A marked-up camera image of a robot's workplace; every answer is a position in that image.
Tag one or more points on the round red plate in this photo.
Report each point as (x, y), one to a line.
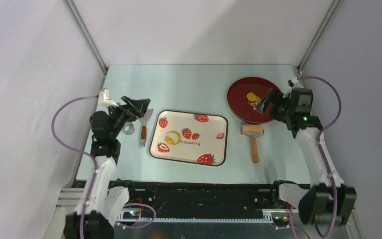
(241, 107)

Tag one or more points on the yellow dough trim scrap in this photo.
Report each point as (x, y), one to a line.
(173, 137)

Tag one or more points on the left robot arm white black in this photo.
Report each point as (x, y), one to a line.
(94, 217)

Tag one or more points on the strawberry pattern white tray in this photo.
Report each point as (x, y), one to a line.
(203, 141)

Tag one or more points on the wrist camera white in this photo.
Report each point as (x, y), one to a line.
(106, 99)
(295, 83)

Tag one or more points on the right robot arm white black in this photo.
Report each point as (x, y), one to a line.
(319, 171)

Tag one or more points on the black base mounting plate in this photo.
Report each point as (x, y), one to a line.
(203, 201)

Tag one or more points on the metal scraper wooden handle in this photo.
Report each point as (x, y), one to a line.
(143, 121)

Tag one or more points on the aluminium frame rail front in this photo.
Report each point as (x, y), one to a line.
(70, 197)

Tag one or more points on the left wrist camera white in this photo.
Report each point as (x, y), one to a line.
(106, 99)

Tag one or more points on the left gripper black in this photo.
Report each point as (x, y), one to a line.
(131, 113)

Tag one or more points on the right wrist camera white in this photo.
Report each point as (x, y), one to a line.
(295, 83)

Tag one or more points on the yellow dough piece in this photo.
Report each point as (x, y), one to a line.
(251, 97)

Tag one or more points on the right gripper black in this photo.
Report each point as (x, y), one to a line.
(276, 97)

